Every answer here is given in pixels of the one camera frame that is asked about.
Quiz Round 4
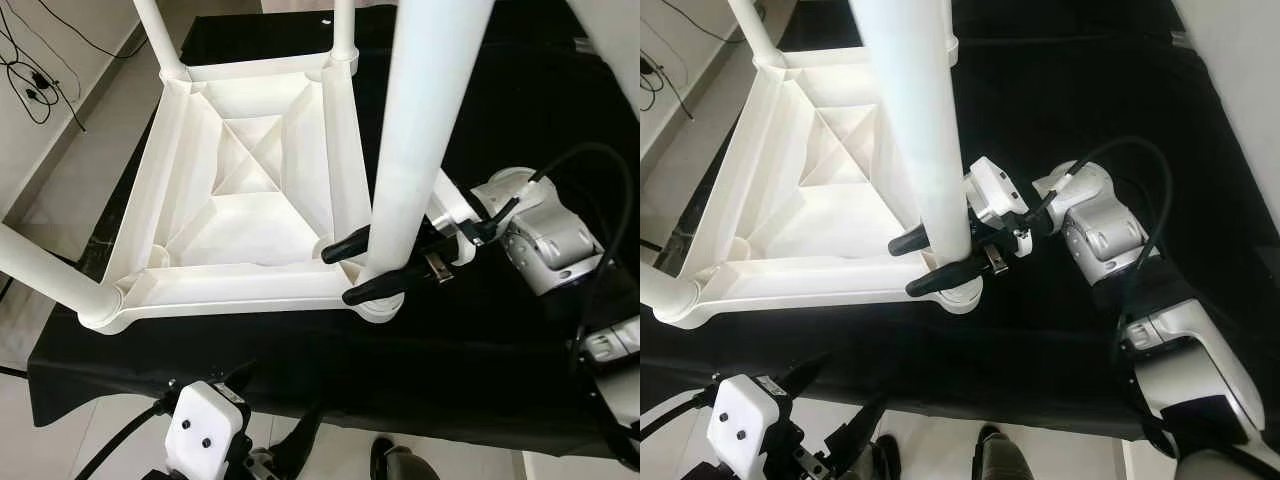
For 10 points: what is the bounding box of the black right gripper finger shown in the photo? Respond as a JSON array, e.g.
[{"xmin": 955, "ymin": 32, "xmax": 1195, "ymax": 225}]
[
  {"xmin": 322, "ymin": 225, "xmax": 373, "ymax": 266},
  {"xmin": 905, "ymin": 258, "xmax": 991, "ymax": 299},
  {"xmin": 342, "ymin": 262, "xmax": 433, "ymax": 307},
  {"xmin": 888, "ymin": 228, "xmax": 933, "ymax": 257}
]

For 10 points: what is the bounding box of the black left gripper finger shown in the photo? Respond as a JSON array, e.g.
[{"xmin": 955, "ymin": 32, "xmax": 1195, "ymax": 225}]
[
  {"xmin": 830, "ymin": 392, "xmax": 891, "ymax": 471},
  {"xmin": 775, "ymin": 352, "xmax": 831, "ymax": 401},
  {"xmin": 222, "ymin": 360, "xmax": 257, "ymax": 401},
  {"xmin": 275, "ymin": 400, "xmax": 326, "ymax": 476}
]

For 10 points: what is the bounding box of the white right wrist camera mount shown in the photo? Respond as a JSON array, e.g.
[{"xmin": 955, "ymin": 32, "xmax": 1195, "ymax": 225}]
[
  {"xmin": 425, "ymin": 168, "xmax": 481, "ymax": 266},
  {"xmin": 963, "ymin": 157, "xmax": 1036, "ymax": 251}
]

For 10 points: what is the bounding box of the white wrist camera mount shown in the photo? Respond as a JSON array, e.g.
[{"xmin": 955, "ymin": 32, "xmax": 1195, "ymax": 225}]
[
  {"xmin": 707, "ymin": 375, "xmax": 796, "ymax": 480},
  {"xmin": 165, "ymin": 382, "xmax": 251, "ymax": 480},
  {"xmin": 425, "ymin": 168, "xmax": 481, "ymax": 266},
  {"xmin": 963, "ymin": 157, "xmax": 1036, "ymax": 251}
]

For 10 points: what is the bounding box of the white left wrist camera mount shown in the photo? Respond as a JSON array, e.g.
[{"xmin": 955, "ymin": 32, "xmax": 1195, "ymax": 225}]
[
  {"xmin": 165, "ymin": 382, "xmax": 251, "ymax": 480},
  {"xmin": 707, "ymin": 375, "xmax": 796, "ymax": 480}
]

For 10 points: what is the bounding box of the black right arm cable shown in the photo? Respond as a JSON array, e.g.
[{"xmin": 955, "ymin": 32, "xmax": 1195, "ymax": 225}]
[
  {"xmin": 480, "ymin": 142, "xmax": 641, "ymax": 471},
  {"xmin": 1020, "ymin": 137, "xmax": 1176, "ymax": 401}
]

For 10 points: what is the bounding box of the black wall cable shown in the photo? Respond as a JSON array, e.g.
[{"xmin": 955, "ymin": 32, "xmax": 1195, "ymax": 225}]
[
  {"xmin": 0, "ymin": 0, "xmax": 151, "ymax": 131},
  {"xmin": 640, "ymin": 0, "xmax": 766, "ymax": 121}
]

